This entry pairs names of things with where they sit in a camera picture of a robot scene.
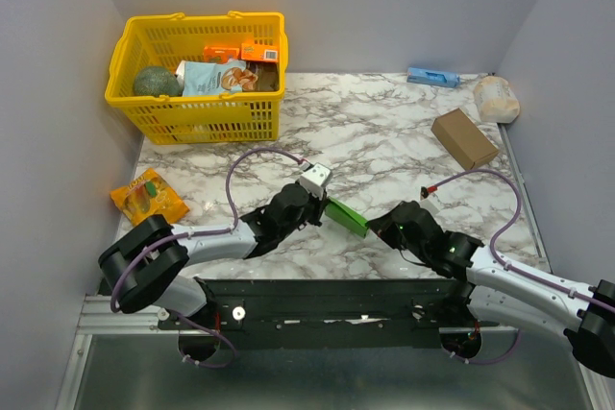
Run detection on green paper box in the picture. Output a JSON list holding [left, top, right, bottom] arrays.
[[325, 198, 369, 238]]

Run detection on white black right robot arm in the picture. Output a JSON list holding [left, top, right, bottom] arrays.
[[367, 202, 614, 378]]

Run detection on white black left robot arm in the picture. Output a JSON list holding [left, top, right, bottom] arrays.
[[98, 180, 327, 328]]

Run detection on brown cardboard box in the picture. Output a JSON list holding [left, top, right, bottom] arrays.
[[431, 109, 500, 171]]

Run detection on light blue carton box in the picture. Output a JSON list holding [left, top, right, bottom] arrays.
[[406, 67, 460, 88]]

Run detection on orange barcode box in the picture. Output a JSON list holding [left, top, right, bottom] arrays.
[[239, 41, 280, 62]]

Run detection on orange snack box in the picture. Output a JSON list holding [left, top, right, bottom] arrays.
[[203, 45, 240, 64]]

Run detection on light blue snack pouch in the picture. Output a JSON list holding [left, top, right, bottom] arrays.
[[176, 60, 258, 97]]

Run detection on orange candy bag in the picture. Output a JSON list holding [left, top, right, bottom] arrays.
[[110, 168, 189, 227]]

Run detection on beige wrapped paper bag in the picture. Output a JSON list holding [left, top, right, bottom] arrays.
[[474, 76, 520, 124]]

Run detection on green round melon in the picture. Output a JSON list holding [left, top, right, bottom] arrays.
[[133, 66, 183, 97]]

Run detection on yellow plastic shopping basket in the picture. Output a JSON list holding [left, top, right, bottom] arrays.
[[105, 11, 288, 145]]

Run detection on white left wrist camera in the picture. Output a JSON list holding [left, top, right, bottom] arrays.
[[298, 163, 332, 200]]

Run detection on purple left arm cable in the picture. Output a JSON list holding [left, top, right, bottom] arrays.
[[110, 148, 308, 314]]

